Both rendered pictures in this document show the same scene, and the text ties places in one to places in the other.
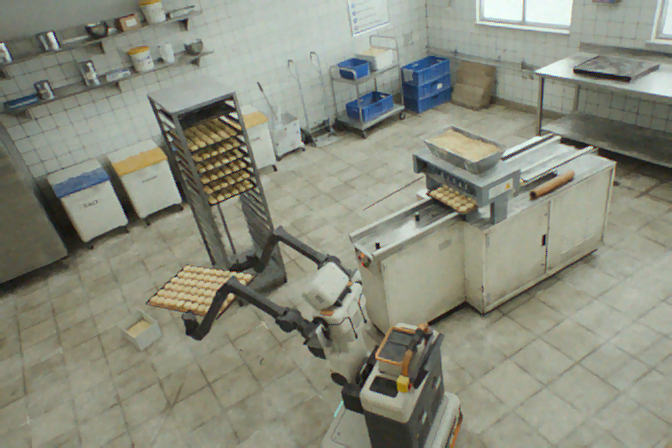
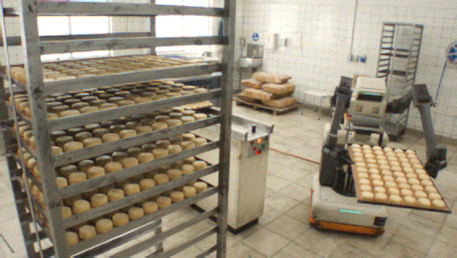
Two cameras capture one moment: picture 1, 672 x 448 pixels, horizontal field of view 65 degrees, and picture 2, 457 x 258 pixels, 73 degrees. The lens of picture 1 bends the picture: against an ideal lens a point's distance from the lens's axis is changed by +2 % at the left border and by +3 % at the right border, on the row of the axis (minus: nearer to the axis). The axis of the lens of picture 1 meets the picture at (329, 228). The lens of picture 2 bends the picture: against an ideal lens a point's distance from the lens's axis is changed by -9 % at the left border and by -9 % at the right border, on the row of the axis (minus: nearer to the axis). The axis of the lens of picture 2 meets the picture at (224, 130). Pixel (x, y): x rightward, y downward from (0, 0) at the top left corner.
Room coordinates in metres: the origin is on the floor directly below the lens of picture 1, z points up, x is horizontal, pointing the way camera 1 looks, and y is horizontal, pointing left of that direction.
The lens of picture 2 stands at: (3.87, 1.93, 1.65)
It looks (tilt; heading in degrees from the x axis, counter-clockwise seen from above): 18 degrees down; 249
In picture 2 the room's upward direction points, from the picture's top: 2 degrees clockwise
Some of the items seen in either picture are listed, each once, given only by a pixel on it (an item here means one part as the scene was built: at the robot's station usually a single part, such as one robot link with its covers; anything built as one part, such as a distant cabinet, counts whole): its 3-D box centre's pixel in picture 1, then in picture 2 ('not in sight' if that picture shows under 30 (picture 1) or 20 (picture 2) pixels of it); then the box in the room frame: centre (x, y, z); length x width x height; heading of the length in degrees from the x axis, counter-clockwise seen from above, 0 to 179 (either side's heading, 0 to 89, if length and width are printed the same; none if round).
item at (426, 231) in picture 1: (490, 199); (192, 103); (3.05, -1.16, 0.87); 2.01 x 0.03 x 0.07; 113
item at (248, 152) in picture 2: (365, 258); (257, 144); (2.80, -0.20, 0.77); 0.24 x 0.04 x 0.14; 23
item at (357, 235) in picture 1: (462, 185); (166, 108); (3.32, -1.05, 0.87); 2.01 x 0.03 x 0.07; 113
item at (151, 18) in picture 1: (153, 11); not in sight; (6.16, 1.37, 2.09); 0.25 x 0.24 x 0.21; 25
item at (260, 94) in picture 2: not in sight; (261, 93); (0.92, -3.93, 0.32); 0.72 x 0.42 x 0.17; 119
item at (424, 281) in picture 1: (412, 272); (223, 168); (2.94, -0.54, 0.45); 0.70 x 0.34 x 0.90; 113
